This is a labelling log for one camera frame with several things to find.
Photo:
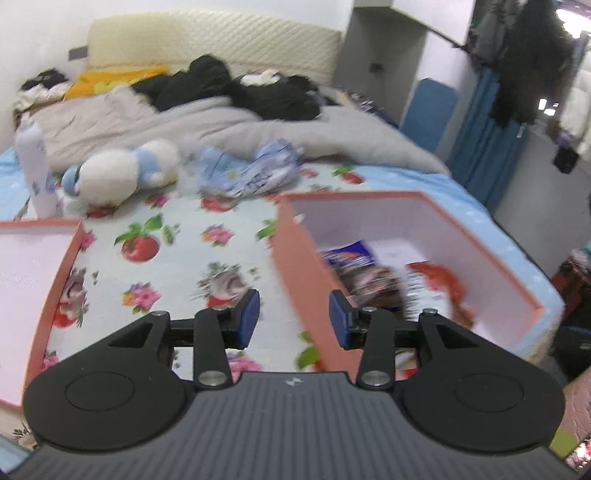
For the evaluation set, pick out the hanging black coat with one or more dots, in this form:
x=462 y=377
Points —
x=531 y=60

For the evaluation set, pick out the black white clothes pile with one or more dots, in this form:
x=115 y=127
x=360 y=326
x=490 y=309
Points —
x=41 y=85

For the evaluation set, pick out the pile of snack packets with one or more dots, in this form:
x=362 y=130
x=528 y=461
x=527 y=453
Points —
x=374 y=281

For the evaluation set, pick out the cream quilted headboard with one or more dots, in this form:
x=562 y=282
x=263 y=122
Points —
x=207 y=39

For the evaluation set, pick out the dark red bag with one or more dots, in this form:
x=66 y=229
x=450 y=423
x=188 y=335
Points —
x=572 y=323

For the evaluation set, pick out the blue chair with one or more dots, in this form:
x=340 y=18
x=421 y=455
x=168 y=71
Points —
x=429 y=110

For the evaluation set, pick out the yellow green fabric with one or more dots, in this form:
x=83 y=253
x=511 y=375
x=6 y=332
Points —
x=564 y=443

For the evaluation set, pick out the white wall cabinet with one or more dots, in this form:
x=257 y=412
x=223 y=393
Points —
x=383 y=37

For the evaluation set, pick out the shallow pink box lid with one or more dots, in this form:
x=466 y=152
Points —
x=27 y=286

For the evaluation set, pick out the grey quilt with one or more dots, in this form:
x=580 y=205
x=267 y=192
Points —
x=207 y=124

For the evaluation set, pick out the white spray can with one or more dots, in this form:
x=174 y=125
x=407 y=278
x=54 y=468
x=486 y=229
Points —
x=39 y=166

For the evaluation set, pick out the hanging grey garment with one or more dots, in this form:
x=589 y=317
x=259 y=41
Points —
x=489 y=27

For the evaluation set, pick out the light blue bedsheet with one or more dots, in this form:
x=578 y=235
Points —
x=461 y=203

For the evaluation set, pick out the grey wall switch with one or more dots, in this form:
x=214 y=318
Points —
x=77 y=53

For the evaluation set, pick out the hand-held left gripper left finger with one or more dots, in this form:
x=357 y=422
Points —
x=249 y=319

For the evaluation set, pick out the yellow pillow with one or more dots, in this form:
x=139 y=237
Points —
x=106 y=81

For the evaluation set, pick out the wall socket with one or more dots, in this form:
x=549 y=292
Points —
x=376 y=67

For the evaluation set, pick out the white blue plush toy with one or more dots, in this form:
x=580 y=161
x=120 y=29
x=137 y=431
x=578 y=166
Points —
x=115 y=173

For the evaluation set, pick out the blue curtain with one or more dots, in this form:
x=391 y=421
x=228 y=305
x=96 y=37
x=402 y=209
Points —
x=485 y=138

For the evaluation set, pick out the crumpled blue white plastic bag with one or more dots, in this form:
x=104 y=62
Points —
x=249 y=170

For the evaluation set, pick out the deep pink cardboard box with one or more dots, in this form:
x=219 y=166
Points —
x=300 y=258

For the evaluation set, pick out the black clothing heap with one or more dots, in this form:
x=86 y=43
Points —
x=258 y=94

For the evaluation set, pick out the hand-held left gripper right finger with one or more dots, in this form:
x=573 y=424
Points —
x=339 y=321

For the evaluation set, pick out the floral printed plastic mat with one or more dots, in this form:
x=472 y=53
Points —
x=184 y=267

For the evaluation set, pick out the cluttered bedside table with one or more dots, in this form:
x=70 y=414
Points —
x=364 y=101

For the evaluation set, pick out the small white grey plush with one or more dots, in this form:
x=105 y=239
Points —
x=261 y=78

